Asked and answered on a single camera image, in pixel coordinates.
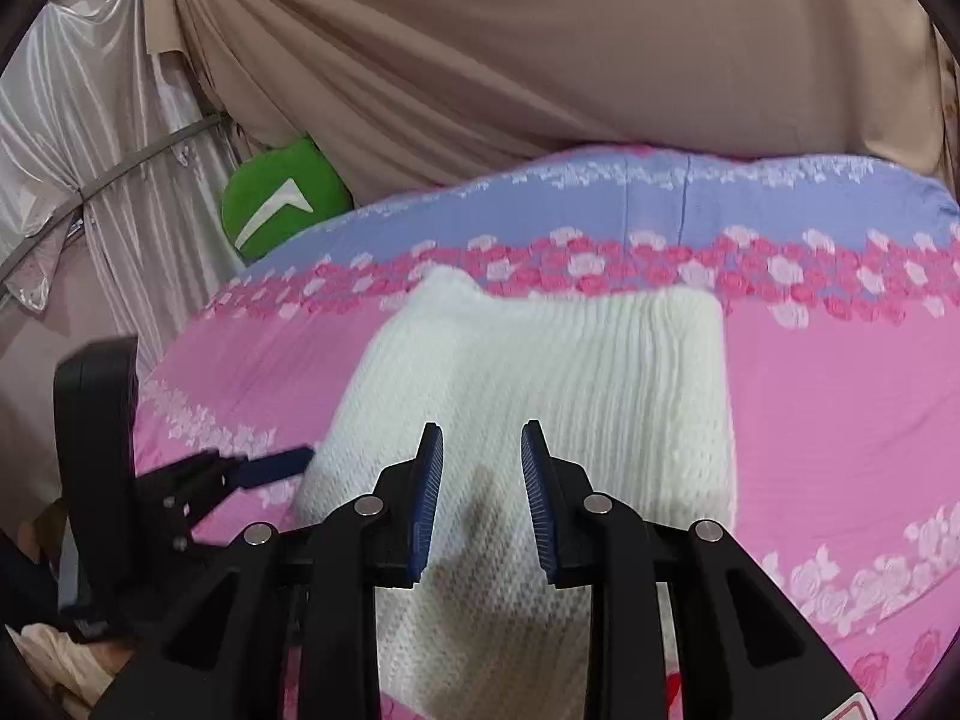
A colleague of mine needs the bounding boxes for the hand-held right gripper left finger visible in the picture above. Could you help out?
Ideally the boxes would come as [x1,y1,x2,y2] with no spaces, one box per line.
[105,422,445,720]

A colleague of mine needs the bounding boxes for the beige curtain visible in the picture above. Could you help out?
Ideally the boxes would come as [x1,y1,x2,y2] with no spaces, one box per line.
[146,0,960,207]

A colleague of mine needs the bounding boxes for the grey curtain strap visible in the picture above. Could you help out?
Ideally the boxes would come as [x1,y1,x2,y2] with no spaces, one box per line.
[0,114,226,278]

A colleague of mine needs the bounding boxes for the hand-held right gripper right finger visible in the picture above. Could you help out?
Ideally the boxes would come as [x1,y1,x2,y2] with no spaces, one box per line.
[521,420,863,720]

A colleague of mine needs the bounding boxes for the pink floral bedsheet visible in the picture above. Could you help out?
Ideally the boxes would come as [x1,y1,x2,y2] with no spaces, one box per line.
[131,141,960,720]

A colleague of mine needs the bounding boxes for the green round cushion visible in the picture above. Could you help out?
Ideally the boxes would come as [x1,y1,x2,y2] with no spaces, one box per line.
[221,133,353,263]

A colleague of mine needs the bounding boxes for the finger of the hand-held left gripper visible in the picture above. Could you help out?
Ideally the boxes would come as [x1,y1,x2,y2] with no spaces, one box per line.
[141,445,317,554]

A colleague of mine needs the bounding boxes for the white red black knit sweater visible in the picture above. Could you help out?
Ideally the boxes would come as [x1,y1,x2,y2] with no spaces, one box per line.
[296,264,740,720]

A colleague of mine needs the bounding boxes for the white satin curtain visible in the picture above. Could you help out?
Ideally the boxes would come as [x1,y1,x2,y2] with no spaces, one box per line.
[0,0,248,526]

